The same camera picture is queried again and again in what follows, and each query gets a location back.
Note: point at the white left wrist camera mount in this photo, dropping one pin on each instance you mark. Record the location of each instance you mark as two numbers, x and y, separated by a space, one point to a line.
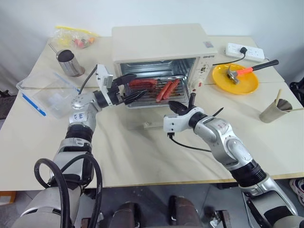
102 72

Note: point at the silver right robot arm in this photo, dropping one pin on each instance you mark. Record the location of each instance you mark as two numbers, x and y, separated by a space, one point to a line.
228 145

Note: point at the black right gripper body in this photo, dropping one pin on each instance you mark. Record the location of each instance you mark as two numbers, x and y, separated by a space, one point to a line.
186 111

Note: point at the glass toaster oven door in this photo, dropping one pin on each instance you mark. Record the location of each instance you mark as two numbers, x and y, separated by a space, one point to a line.
154 125

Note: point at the red sausage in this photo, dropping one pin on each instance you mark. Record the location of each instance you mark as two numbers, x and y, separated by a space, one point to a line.
142 82
140 87
171 89
164 92

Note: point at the black object beside table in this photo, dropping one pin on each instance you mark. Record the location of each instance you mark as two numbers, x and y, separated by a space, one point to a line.
298 91

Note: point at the clear plastic box blue clips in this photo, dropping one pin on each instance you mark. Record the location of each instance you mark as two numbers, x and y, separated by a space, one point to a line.
47 95

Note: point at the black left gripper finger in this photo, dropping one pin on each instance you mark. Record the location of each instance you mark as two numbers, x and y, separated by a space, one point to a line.
135 95
127 79

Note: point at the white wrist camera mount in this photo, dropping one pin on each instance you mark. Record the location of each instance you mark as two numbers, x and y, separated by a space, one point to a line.
173 123
102 72

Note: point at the metal sausage tray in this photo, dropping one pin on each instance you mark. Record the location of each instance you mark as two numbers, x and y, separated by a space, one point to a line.
152 98

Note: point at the clear bag with yellow zip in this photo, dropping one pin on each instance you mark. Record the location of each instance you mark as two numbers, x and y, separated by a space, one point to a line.
71 38

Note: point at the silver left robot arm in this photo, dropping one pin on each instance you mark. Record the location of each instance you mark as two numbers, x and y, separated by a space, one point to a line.
79 120

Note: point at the wooden chopstick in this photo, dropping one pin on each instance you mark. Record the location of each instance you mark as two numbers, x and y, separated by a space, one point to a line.
278 96
295 110

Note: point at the white power strip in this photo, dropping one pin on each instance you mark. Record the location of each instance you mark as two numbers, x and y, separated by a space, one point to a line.
254 52

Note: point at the yellow plate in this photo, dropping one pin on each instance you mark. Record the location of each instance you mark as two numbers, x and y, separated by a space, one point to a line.
247 84

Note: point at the dark object beside table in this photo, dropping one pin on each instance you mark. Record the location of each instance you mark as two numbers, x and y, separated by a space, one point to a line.
7 102

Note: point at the tipped metal cup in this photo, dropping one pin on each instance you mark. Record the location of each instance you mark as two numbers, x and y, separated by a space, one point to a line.
273 112

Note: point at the orange cardboard box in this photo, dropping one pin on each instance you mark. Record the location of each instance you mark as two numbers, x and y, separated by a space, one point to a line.
7 197

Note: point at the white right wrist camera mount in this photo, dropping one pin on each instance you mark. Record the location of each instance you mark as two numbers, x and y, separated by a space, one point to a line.
173 123

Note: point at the white sneaker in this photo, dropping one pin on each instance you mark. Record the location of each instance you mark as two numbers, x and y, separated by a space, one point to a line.
298 190

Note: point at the upright metal cup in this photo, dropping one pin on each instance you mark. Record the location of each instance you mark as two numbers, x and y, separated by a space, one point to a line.
70 65

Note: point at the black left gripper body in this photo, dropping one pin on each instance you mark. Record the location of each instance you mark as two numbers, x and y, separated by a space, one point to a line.
116 93

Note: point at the cream toaster oven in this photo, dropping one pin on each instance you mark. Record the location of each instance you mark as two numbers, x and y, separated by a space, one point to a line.
154 40

